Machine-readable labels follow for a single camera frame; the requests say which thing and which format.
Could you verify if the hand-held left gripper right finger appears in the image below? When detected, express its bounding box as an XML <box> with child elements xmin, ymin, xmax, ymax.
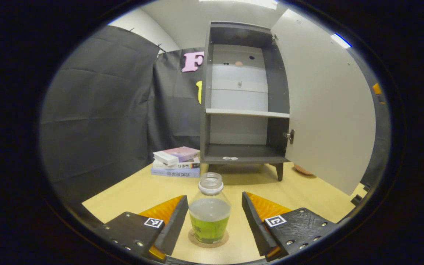
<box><xmin>242</xmin><ymin>191</ymin><xmax>339</xmax><ymax>262</ymax></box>

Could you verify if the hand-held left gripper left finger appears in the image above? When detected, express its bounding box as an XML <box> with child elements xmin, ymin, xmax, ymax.
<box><xmin>103</xmin><ymin>195</ymin><xmax>189</xmax><ymax>262</ymax></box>

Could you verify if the round cork coaster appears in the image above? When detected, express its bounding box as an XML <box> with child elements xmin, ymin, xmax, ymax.
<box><xmin>188</xmin><ymin>229</ymin><xmax>230</xmax><ymax>248</ymax></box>

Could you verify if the clear bottle with green label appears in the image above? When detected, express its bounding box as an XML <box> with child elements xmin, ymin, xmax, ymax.
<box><xmin>189</xmin><ymin>172</ymin><xmax>232</xmax><ymax>244</ymax></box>

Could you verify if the white cabinet door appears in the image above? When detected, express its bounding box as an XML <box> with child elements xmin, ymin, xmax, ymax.
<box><xmin>271</xmin><ymin>9</ymin><xmax>377</xmax><ymax>196</ymax></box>

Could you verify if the dark grey cabinet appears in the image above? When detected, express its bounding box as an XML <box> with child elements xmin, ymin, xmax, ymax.
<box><xmin>200</xmin><ymin>21</ymin><xmax>296</xmax><ymax>181</ymax></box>

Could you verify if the blue book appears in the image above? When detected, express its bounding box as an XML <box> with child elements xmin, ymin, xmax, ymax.
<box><xmin>151</xmin><ymin>167</ymin><xmax>201</xmax><ymax>179</ymax></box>

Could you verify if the ceiling light panel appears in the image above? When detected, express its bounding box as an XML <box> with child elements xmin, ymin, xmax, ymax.
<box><xmin>331</xmin><ymin>33</ymin><xmax>353</xmax><ymax>49</ymax></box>
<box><xmin>199</xmin><ymin>0</ymin><xmax>279</xmax><ymax>10</ymax></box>

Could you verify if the white book with dark spine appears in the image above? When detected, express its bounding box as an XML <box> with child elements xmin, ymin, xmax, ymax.
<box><xmin>152</xmin><ymin>158</ymin><xmax>201</xmax><ymax>170</ymax></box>

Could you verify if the small white box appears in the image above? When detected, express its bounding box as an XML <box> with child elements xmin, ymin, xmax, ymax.
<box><xmin>153</xmin><ymin>151</ymin><xmax>179</xmax><ymax>166</ymax></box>

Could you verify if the pink book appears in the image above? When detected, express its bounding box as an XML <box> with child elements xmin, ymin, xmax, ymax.
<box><xmin>162</xmin><ymin>146</ymin><xmax>201</xmax><ymax>163</ymax></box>

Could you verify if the black backdrop cloth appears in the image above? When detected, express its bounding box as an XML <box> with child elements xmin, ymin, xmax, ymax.
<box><xmin>40</xmin><ymin>25</ymin><xmax>392</xmax><ymax>203</ymax></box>

